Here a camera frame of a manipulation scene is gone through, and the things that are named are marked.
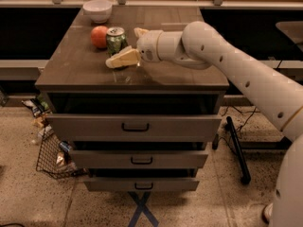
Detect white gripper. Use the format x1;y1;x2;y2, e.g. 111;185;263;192
105;27;163;69

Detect green soda can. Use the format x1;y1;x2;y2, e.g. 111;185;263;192
106;26;128;56

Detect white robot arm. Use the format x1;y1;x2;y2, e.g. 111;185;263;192
106;21;303;227

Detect orange fruit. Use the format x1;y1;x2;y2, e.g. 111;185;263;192
91;26;108;48

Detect white bowl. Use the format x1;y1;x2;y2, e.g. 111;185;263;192
82;0;112;24

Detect grey drawer cabinet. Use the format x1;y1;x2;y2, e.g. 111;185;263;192
36;13;228;182

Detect top grey drawer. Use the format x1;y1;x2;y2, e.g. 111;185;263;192
47;113;222;142

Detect grey drawer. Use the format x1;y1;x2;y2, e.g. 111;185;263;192
83;178;199;192
47;113;222;142
70;150;207;169

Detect snack bags on floor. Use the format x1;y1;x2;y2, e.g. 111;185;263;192
22;96;51;138

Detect middle grey drawer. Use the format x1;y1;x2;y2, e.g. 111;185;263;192
70;150;207;169

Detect bottom grey drawer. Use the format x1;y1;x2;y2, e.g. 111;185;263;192
83;178;199;192

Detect blue tape cross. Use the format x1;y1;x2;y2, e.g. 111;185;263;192
128;192;159;227

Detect black metal stand leg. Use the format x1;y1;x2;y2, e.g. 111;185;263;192
226;116;251;184

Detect white red sneaker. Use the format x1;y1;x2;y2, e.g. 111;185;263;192
262;203;273;223

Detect black wire basket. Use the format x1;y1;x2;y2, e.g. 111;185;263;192
36;132;86;180

